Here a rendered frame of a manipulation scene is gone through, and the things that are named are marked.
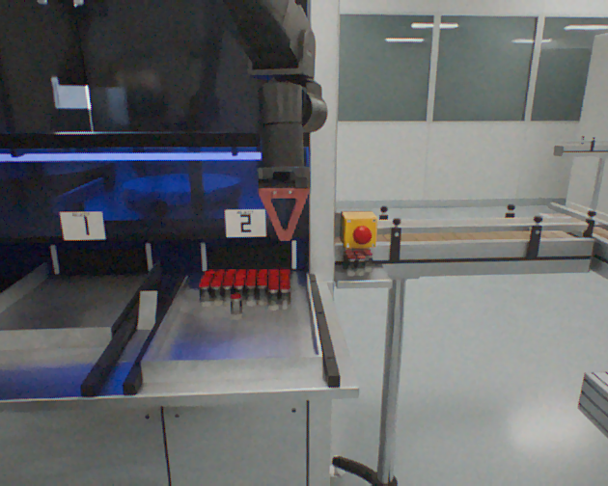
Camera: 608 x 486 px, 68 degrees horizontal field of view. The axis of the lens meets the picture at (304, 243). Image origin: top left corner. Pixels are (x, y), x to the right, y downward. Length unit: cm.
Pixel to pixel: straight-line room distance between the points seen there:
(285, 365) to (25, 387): 37
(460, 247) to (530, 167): 529
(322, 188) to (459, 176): 516
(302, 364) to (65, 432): 78
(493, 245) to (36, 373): 101
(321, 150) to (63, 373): 61
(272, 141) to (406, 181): 530
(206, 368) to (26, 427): 73
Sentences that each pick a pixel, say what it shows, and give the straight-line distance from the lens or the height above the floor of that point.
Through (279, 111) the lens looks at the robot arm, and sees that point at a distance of 60.
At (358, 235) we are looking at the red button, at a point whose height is 100.
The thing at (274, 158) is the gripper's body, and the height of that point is 120.
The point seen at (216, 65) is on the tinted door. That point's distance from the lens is 97.
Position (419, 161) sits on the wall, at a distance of 587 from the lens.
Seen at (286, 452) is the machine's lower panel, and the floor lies 41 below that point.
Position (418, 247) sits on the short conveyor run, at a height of 92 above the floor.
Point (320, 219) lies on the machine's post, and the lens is 99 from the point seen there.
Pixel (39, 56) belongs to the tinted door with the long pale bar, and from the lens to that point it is 106.
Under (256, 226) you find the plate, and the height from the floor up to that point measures 101.
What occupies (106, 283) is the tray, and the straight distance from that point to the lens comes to 111.
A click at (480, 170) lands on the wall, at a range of 617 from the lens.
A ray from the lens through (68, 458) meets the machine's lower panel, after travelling 137.
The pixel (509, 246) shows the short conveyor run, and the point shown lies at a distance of 126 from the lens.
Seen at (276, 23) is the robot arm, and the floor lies 135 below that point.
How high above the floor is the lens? 127
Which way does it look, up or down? 17 degrees down
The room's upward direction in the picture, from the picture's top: straight up
